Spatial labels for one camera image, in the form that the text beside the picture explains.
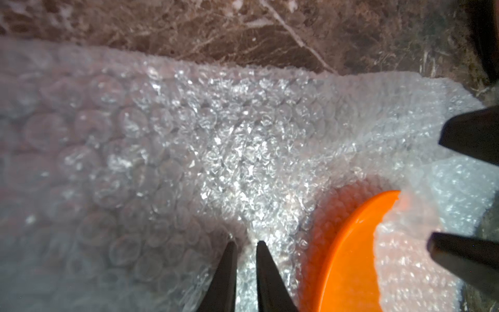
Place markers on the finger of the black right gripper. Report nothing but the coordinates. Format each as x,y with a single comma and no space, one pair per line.
473,134
473,260

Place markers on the pink bubble bundle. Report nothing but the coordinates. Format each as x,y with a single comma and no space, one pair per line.
123,177

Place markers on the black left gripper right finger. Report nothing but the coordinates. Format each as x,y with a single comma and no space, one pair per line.
271,291

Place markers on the orange dinner plate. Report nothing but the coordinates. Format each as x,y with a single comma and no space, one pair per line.
340,274

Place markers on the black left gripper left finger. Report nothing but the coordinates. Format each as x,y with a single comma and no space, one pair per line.
221,294

